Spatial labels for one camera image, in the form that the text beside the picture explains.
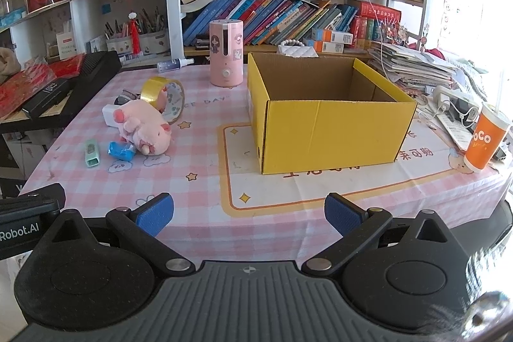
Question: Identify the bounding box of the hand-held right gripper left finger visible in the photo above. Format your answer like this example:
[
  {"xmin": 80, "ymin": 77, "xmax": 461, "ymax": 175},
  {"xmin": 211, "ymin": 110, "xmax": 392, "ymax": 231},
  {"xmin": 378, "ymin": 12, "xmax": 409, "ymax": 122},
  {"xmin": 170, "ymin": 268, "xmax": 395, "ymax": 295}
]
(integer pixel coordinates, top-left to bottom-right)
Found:
[{"xmin": 38, "ymin": 193, "xmax": 197, "ymax": 274}]

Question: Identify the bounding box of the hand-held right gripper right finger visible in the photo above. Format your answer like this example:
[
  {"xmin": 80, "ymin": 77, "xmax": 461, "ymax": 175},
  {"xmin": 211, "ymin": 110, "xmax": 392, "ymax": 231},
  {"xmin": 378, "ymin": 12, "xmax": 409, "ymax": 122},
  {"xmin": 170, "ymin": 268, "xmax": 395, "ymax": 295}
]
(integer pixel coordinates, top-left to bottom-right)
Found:
[{"xmin": 300, "ymin": 193, "xmax": 469, "ymax": 274}]

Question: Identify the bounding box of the blue packet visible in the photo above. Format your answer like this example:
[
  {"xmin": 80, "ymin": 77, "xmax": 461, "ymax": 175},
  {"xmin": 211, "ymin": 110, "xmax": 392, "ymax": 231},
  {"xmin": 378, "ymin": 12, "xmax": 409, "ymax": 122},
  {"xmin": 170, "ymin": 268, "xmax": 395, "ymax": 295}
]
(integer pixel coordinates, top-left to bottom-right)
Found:
[{"xmin": 107, "ymin": 141, "xmax": 135, "ymax": 162}]

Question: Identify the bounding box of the yellow cardboard box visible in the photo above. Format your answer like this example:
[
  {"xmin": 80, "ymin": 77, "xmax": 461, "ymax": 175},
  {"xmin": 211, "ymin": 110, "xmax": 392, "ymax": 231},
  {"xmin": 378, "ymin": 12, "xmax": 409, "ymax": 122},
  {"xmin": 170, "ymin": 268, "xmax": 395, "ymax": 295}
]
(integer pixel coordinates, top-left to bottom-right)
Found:
[{"xmin": 246, "ymin": 53, "xmax": 418, "ymax": 175}]

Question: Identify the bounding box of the pink plush pig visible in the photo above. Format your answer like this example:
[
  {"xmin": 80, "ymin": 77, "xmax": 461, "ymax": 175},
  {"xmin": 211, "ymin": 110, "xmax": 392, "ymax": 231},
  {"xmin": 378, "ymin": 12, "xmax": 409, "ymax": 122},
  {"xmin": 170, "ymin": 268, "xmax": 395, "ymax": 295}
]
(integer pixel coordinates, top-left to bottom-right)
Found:
[{"xmin": 113, "ymin": 100, "xmax": 173, "ymax": 157}]

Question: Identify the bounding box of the gold tape roll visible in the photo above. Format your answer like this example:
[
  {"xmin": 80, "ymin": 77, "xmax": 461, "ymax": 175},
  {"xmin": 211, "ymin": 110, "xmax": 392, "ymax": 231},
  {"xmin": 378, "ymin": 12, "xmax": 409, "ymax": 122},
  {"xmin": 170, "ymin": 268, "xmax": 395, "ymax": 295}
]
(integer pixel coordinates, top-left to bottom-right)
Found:
[{"xmin": 140, "ymin": 78, "xmax": 186, "ymax": 125}]

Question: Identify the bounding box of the pink checked tablecloth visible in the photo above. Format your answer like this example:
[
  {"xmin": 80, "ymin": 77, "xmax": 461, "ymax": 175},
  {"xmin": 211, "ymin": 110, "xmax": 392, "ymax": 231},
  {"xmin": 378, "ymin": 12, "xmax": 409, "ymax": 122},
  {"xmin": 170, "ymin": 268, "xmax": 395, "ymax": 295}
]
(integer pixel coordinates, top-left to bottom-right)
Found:
[{"xmin": 18, "ymin": 62, "xmax": 513, "ymax": 258}]

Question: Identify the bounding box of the white charger plug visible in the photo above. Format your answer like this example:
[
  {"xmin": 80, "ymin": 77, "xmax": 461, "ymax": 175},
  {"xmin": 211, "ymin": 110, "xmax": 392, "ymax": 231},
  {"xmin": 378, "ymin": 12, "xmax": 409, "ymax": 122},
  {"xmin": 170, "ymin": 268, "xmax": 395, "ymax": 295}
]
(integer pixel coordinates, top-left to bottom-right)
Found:
[{"xmin": 102, "ymin": 104, "xmax": 127, "ymax": 126}]

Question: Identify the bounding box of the dark small object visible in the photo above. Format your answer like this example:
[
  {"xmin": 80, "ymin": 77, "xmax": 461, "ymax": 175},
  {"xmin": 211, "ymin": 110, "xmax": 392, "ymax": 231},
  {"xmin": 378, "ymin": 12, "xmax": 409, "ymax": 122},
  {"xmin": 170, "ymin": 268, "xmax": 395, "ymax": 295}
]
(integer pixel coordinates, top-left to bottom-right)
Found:
[{"xmin": 113, "ymin": 89, "xmax": 141, "ymax": 105}]

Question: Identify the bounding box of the printed paper sheet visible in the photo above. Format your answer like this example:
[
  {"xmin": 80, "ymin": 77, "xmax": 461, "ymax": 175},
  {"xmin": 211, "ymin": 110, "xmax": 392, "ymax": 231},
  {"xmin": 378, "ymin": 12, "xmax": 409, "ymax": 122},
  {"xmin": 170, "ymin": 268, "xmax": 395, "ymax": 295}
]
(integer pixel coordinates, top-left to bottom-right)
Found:
[{"xmin": 435, "ymin": 113, "xmax": 477, "ymax": 151}]

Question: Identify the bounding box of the black slim box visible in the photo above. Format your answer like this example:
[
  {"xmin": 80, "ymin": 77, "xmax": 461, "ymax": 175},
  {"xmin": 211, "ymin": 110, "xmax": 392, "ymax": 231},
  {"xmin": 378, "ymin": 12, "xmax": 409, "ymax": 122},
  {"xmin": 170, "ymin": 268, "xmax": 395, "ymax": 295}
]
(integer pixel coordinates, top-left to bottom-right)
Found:
[{"xmin": 22, "ymin": 79, "xmax": 71, "ymax": 118}]

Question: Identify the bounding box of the clear spray bottle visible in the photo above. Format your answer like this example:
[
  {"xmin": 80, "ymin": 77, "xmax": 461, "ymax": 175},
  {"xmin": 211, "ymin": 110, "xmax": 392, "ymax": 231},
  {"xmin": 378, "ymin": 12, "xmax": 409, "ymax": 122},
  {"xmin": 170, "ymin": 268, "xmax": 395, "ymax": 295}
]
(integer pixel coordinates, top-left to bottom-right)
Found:
[{"xmin": 156, "ymin": 59, "xmax": 195, "ymax": 72}]

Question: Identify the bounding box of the red paper stack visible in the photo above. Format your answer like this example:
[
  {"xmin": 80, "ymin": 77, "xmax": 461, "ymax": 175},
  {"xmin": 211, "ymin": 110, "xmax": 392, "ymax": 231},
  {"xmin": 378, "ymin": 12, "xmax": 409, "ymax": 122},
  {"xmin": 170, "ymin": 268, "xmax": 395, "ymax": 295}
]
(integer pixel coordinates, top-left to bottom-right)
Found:
[{"xmin": 0, "ymin": 54, "xmax": 87, "ymax": 118}]

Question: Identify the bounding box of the orange paper cup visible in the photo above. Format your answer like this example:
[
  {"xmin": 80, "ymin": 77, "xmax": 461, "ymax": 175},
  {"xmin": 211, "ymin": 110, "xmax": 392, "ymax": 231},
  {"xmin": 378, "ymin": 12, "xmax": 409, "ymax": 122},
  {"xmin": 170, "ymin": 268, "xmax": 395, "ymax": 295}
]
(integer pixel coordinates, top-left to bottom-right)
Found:
[{"xmin": 464, "ymin": 102, "xmax": 513, "ymax": 173}]

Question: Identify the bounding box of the black ribbed case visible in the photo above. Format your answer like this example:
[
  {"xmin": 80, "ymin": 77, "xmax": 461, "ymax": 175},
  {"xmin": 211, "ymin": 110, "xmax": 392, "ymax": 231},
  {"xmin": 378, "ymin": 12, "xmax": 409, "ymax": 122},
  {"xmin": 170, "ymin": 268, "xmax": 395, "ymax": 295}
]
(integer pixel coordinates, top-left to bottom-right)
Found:
[{"xmin": 0, "ymin": 51, "xmax": 123, "ymax": 134}]

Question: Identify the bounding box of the white power strip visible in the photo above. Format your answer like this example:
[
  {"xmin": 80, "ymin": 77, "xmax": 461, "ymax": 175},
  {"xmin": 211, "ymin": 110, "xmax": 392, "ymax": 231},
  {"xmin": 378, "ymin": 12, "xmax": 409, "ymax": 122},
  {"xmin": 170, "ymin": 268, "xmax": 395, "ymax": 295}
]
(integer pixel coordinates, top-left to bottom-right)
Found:
[{"xmin": 433, "ymin": 85, "xmax": 482, "ymax": 114}]

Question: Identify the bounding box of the stack of papers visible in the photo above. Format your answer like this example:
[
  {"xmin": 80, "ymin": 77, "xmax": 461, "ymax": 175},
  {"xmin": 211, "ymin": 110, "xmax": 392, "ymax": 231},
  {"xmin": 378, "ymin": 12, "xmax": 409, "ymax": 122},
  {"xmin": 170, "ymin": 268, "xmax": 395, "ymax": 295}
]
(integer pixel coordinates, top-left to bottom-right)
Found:
[{"xmin": 366, "ymin": 41, "xmax": 466, "ymax": 90}]

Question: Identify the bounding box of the orange and white small box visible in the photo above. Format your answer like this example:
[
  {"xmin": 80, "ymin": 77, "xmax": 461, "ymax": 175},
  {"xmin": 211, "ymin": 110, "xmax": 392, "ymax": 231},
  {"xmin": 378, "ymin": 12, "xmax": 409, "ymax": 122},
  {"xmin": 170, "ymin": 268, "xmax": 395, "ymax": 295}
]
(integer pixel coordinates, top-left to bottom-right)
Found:
[
  {"xmin": 305, "ymin": 38, "xmax": 345, "ymax": 54},
  {"xmin": 312, "ymin": 27, "xmax": 353, "ymax": 45}
]

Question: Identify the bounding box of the white quilted beaded pouch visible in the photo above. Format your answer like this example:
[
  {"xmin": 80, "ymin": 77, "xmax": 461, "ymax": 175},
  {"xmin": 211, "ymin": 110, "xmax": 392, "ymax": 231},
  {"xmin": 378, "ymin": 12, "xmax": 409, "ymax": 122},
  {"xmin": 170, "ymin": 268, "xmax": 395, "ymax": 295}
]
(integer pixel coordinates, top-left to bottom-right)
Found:
[{"xmin": 276, "ymin": 38, "xmax": 319, "ymax": 57}]

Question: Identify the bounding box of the white pen holder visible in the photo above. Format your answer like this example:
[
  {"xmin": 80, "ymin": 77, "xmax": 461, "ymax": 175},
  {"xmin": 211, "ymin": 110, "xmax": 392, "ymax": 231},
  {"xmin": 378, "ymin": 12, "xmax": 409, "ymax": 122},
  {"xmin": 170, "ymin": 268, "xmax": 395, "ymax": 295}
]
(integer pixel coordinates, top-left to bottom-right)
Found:
[
  {"xmin": 138, "ymin": 30, "xmax": 169, "ymax": 54},
  {"xmin": 105, "ymin": 33, "xmax": 134, "ymax": 56}
]

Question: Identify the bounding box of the beige plush toy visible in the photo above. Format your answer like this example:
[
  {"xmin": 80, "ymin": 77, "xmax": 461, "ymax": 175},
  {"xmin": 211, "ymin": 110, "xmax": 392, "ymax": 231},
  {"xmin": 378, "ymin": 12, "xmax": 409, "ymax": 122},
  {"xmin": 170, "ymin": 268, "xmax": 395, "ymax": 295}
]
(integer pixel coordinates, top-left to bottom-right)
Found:
[{"xmin": 0, "ymin": 47, "xmax": 21, "ymax": 83}]

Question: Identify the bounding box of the pink humidifier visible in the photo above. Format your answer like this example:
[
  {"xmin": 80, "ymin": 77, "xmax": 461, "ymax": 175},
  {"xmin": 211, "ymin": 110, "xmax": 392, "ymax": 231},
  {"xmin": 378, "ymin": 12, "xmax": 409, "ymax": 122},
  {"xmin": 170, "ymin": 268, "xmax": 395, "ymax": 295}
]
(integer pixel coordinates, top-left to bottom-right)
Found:
[{"xmin": 209, "ymin": 20, "xmax": 244, "ymax": 88}]

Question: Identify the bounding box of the red tassel ornament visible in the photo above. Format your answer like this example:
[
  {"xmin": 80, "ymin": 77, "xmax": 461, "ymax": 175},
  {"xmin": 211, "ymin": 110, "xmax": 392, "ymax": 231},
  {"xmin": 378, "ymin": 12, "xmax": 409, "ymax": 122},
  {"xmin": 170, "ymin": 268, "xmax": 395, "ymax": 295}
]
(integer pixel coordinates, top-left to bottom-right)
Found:
[{"xmin": 127, "ymin": 11, "xmax": 142, "ymax": 55}]

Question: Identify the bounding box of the white card red label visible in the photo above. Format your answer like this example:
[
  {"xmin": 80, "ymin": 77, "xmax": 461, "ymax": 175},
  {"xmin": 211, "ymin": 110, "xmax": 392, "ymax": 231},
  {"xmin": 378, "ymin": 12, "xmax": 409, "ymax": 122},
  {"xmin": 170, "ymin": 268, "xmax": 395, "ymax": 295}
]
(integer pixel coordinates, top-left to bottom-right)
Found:
[{"xmin": 56, "ymin": 30, "xmax": 78, "ymax": 60}]

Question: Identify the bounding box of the row of leaning books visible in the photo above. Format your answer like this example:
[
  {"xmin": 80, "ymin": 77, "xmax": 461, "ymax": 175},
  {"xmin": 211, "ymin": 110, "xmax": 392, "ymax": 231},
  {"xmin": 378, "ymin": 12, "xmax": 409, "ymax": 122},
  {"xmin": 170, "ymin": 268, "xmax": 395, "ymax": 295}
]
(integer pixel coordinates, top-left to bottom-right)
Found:
[{"xmin": 182, "ymin": 0, "xmax": 402, "ymax": 51}]

